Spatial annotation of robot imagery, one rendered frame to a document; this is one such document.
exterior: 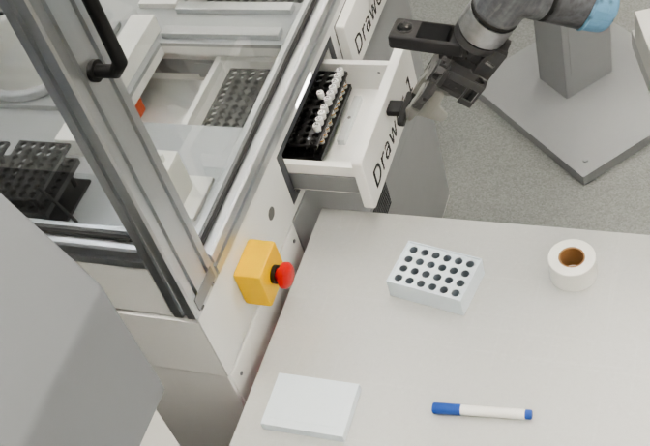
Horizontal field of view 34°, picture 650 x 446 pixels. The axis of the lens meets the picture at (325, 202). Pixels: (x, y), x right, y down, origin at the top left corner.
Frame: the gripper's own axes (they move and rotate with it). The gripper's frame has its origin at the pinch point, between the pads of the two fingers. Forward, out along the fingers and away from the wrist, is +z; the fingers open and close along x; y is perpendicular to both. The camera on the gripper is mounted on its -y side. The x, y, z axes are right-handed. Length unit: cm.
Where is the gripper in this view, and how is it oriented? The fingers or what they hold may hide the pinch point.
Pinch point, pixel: (410, 104)
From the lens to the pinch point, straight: 170.9
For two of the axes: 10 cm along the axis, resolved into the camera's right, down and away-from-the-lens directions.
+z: -3.5, 5.0, 7.9
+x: 2.9, -7.5, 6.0
